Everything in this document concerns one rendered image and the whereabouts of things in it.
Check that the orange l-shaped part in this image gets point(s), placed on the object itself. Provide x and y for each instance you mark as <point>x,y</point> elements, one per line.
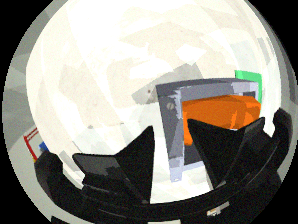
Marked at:
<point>227,111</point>

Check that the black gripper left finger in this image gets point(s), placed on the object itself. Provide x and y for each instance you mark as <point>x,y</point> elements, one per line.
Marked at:
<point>133,165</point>

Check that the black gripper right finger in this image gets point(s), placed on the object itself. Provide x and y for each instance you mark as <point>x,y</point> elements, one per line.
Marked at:
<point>219,148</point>

